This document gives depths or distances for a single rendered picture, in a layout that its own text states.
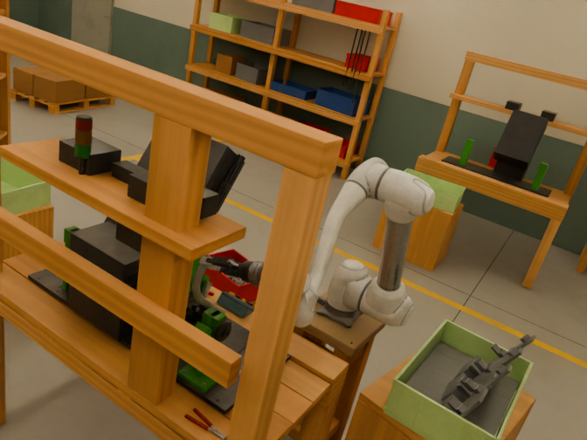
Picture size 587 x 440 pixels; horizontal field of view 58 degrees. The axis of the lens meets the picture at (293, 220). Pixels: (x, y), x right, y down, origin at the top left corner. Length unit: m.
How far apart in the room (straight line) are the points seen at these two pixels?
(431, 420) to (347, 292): 0.64
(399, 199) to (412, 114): 5.45
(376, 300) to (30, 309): 1.41
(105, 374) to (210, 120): 1.07
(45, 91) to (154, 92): 6.59
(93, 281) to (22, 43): 0.79
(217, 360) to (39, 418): 1.74
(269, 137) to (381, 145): 6.34
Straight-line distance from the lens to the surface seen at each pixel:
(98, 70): 1.67
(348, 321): 2.48
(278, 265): 1.34
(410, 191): 1.95
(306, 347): 2.26
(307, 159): 1.22
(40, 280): 2.49
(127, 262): 1.97
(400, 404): 2.20
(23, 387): 3.32
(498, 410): 2.45
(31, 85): 8.27
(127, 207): 1.66
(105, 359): 2.10
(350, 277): 2.38
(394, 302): 2.31
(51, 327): 2.26
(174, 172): 1.49
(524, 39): 7.05
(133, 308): 1.71
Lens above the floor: 2.24
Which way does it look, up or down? 24 degrees down
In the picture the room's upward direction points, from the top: 13 degrees clockwise
